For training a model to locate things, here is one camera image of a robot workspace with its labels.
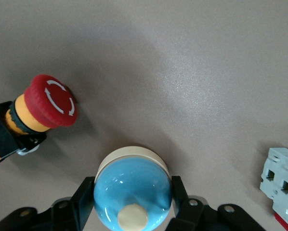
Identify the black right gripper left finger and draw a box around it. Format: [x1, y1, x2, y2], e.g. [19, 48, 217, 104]
[0, 176, 96, 231]

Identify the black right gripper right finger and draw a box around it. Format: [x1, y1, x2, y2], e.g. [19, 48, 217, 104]
[167, 175, 267, 231]

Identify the light blue call bell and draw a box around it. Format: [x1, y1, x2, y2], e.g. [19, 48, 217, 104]
[93, 146, 172, 231]

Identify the red emergency stop button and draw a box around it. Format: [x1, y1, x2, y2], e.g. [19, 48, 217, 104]
[0, 74, 79, 169]

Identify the white circuit breaker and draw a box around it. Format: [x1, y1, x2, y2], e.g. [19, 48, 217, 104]
[259, 147, 288, 231]

